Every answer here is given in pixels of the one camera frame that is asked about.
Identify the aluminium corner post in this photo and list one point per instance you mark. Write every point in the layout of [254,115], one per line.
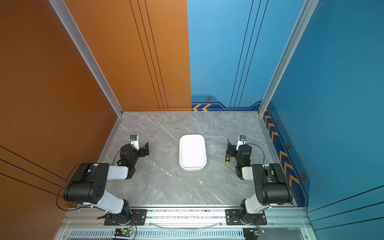
[292,43]
[74,32]

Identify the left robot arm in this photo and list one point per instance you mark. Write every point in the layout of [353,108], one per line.
[88,186]

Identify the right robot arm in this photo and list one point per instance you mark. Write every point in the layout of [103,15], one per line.
[270,184]

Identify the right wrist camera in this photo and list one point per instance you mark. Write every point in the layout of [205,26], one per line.
[241,141]

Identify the right circuit board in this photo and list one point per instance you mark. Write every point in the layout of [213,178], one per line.
[252,233]

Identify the white plastic bin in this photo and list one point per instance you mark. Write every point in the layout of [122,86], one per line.
[192,153]

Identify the left green circuit board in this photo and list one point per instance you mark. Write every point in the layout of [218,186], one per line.
[123,234]

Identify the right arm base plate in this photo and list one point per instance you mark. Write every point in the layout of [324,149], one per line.
[234,217]

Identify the aluminium front rail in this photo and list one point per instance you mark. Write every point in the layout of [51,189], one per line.
[188,223]

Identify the black yellow screwdriver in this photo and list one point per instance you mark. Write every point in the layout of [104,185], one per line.
[228,157]

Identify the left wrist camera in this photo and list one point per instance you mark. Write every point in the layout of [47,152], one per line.
[134,140]

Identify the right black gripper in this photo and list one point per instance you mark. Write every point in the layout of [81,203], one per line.
[232,151]

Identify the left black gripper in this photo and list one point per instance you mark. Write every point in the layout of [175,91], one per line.
[142,150]

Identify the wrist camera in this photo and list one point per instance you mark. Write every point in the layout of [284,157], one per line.
[241,141]
[134,140]

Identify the left aluminium corner post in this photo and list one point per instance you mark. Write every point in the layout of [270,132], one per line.
[74,32]

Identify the right aluminium corner post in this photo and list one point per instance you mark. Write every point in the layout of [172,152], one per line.
[292,43]

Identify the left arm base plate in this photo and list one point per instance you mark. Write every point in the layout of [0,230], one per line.
[136,217]

